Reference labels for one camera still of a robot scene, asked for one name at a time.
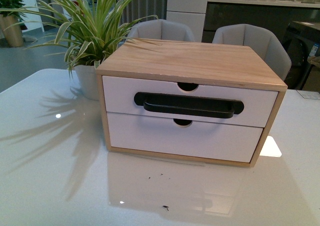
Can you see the green spider plant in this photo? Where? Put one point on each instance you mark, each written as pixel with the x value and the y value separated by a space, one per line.
pixel 89 32

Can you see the background potted plant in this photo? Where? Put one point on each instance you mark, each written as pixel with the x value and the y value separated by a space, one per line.
pixel 9 7

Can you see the grey chair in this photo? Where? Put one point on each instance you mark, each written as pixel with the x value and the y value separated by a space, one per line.
pixel 261 40
pixel 161 29

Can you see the white plant pot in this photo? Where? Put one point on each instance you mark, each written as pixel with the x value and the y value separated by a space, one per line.
pixel 88 81

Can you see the left grey chair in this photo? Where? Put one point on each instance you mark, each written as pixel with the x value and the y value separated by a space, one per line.
pixel 161 29

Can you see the right grey chair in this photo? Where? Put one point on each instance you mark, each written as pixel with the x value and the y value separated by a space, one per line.
pixel 261 40

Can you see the white drawer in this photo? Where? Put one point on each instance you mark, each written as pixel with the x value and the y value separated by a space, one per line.
pixel 200 139
pixel 119 95

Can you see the black drawer handle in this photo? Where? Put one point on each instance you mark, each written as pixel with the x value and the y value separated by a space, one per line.
pixel 189 105

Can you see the tan tall planter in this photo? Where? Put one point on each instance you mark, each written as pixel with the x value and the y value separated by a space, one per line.
pixel 11 30

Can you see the white filing cabinet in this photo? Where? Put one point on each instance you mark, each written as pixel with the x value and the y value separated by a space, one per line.
pixel 189 12

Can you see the dark counter with white top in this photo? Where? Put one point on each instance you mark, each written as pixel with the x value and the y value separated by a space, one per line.
pixel 274 17

